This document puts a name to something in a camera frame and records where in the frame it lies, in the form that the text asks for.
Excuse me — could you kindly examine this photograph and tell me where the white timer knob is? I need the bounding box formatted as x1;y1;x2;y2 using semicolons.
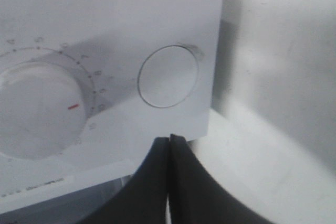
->
1;62;87;160

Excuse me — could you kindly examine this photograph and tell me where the white round door button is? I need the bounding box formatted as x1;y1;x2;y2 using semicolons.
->
137;45;199;109

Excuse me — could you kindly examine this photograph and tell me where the white microwave oven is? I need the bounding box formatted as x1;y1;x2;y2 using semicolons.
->
1;0;222;214

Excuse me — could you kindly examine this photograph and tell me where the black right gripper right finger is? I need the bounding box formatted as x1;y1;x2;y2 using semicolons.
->
167;134;270;223

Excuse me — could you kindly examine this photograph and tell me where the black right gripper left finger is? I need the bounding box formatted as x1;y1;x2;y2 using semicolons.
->
79;137;168;224

